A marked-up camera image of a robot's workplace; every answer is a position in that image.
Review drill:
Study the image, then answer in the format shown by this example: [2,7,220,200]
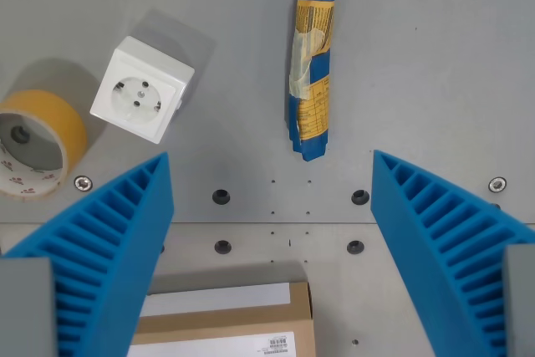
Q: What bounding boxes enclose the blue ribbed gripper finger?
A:
[0,150,175,357]
[369,149,535,357]

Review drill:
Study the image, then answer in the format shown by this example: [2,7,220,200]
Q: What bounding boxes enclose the brown cardboard box white labels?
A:
[127,281,317,357]

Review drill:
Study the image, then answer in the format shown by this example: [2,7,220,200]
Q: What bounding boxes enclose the yellow-brown packing tape roll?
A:
[0,89,89,198]

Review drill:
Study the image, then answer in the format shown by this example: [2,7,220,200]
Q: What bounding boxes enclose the blue bag with yellow label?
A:
[285,0,339,163]

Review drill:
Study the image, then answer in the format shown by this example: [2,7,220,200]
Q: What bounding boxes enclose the white electrical socket box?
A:
[89,36,196,145]

